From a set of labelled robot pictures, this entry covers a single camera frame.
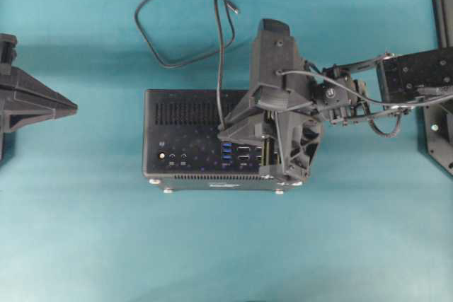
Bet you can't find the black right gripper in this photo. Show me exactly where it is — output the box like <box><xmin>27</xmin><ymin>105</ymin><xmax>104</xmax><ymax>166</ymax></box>
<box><xmin>217</xmin><ymin>61</ymin><xmax>368</xmax><ymax>180</ymax></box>

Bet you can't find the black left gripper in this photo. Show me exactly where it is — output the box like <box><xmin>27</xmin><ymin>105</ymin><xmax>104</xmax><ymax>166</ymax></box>
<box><xmin>0</xmin><ymin>33</ymin><xmax>79</xmax><ymax>161</ymax></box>

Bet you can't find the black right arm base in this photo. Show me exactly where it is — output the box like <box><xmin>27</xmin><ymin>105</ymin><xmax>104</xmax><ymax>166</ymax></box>
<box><xmin>417</xmin><ymin>100</ymin><xmax>452</xmax><ymax>178</ymax></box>

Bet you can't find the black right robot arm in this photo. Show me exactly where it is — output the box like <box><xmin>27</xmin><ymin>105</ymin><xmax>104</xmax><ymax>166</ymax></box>
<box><xmin>218</xmin><ymin>48</ymin><xmax>452</xmax><ymax>185</ymax></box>

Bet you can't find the black mini PC box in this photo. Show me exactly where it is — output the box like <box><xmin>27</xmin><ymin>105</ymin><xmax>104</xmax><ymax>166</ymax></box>
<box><xmin>142</xmin><ymin>89</ymin><xmax>288</xmax><ymax>192</ymax></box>

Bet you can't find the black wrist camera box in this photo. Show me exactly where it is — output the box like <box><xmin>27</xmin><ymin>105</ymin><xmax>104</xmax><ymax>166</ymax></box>
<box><xmin>248</xmin><ymin>18</ymin><xmax>312</xmax><ymax>111</ymax></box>

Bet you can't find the black camera cable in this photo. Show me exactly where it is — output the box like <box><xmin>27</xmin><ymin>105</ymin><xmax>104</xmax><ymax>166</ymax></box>
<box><xmin>275</xmin><ymin>68</ymin><xmax>453</xmax><ymax>139</ymax></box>

